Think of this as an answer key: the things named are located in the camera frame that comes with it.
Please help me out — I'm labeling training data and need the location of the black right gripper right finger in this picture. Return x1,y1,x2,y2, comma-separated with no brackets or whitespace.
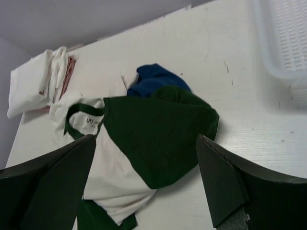
196,135,307,230

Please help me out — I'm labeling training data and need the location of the green and white t-shirt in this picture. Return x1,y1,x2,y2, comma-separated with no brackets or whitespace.
49,86,219,230

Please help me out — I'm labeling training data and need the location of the blue t-shirt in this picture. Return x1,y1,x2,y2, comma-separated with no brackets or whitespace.
127,63,191,97

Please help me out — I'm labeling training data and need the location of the white plastic basket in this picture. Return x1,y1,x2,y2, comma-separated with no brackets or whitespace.
251,0,307,109

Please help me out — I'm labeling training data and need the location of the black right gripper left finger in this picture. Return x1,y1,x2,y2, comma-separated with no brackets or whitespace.
0,135,96,230

